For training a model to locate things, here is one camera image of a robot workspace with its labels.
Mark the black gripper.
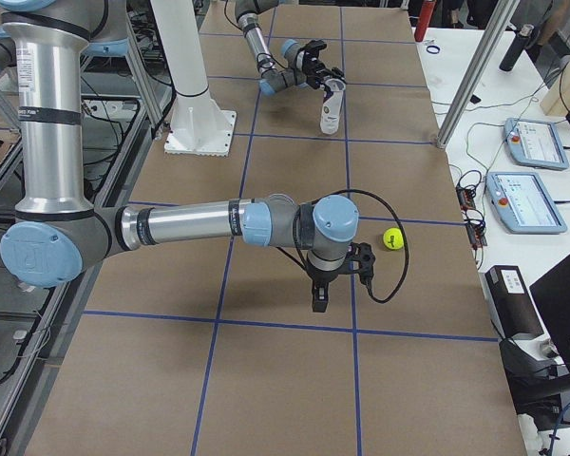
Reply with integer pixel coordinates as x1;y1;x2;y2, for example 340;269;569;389
306;261;356;312
298;49;345;93

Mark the white blue tennis ball can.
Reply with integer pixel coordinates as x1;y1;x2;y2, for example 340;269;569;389
320;78;346;135

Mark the yellow tennis ball Wilson logo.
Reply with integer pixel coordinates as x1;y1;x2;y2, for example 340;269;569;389
382;227;405;250

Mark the red bottle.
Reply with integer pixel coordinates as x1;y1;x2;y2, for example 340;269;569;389
414;0;435;43

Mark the small electronics board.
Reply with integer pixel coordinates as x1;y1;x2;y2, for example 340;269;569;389
455;184;487;251

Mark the black bottle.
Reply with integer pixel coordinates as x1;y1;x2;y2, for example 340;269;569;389
499;24;535;72

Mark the black box with label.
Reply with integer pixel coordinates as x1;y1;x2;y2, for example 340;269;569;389
484;265;544;340

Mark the far teach pendant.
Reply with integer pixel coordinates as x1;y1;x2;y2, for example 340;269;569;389
503;118;569;171

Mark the teach pendant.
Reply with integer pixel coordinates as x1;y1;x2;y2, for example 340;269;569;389
485;172;567;235
503;118;569;171

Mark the near teach pendant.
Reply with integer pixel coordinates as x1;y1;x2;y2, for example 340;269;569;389
485;172;567;235

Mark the black monitor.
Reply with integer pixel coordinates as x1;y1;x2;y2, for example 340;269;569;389
530;254;570;365

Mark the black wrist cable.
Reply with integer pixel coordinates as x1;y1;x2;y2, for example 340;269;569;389
289;189;413;304

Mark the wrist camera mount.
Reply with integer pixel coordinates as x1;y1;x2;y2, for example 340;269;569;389
349;242;375;288
302;40;327;59

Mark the white camera mast base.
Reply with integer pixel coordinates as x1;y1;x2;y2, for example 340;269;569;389
151;0;237;157

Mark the aluminium frame post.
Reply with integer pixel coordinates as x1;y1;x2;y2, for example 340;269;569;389
435;0;520;149

